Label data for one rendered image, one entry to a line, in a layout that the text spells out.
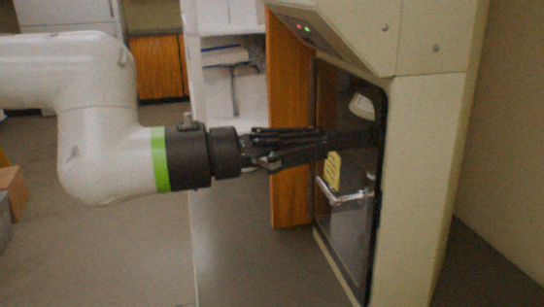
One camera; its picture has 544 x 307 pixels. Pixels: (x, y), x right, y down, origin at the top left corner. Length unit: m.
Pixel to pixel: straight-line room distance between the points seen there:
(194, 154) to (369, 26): 0.27
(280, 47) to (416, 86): 0.38
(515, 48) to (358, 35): 0.55
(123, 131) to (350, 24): 0.31
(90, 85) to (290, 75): 0.48
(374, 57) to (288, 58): 0.38
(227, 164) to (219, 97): 1.41
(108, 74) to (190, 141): 0.13
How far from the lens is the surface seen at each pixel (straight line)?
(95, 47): 0.55
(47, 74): 0.54
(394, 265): 0.71
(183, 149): 0.51
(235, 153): 0.52
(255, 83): 1.83
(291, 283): 0.88
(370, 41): 0.53
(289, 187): 0.99
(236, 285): 0.88
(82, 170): 0.52
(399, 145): 0.59
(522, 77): 1.00
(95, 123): 0.52
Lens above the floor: 1.53
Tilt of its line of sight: 23 degrees down
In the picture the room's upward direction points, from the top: 2 degrees counter-clockwise
